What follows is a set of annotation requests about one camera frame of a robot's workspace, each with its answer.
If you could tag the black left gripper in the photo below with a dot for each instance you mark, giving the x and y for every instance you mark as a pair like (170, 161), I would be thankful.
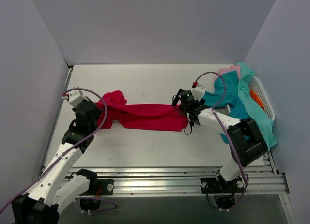
(94, 109)

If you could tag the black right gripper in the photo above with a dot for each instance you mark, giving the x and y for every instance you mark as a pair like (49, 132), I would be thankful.
(181, 104)

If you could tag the red t shirt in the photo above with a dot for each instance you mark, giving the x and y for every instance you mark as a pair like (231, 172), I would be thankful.
(155, 117)

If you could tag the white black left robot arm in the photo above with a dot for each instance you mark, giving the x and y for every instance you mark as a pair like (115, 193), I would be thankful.
(44, 201)

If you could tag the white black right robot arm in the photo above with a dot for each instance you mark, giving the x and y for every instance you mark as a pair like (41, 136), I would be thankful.
(246, 142)

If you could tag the blue t shirt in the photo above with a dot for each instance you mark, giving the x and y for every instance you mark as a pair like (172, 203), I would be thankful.
(231, 98)

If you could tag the pink t shirt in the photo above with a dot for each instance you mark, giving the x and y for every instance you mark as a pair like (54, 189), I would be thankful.
(230, 69)

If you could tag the light teal t shirt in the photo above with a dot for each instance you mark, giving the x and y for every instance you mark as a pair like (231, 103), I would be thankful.
(264, 123)

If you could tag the orange t shirt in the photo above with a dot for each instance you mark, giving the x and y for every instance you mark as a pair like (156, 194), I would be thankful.
(256, 99)

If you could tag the white perforated laundry basket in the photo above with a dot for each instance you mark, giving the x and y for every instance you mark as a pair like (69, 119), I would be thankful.
(255, 86)

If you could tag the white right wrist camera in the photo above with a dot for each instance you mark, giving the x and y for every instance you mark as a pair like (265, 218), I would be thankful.
(198, 91)

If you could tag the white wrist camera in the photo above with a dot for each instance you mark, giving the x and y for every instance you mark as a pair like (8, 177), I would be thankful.
(198, 91)
(74, 97)

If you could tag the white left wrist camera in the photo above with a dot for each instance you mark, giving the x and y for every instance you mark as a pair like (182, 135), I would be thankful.
(74, 97)

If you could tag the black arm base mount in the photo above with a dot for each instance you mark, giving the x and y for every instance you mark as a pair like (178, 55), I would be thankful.
(99, 187)

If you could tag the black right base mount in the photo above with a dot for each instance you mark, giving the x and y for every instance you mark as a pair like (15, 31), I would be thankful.
(214, 185)

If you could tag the aluminium frame rail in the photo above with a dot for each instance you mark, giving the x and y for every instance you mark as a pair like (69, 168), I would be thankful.
(185, 181)

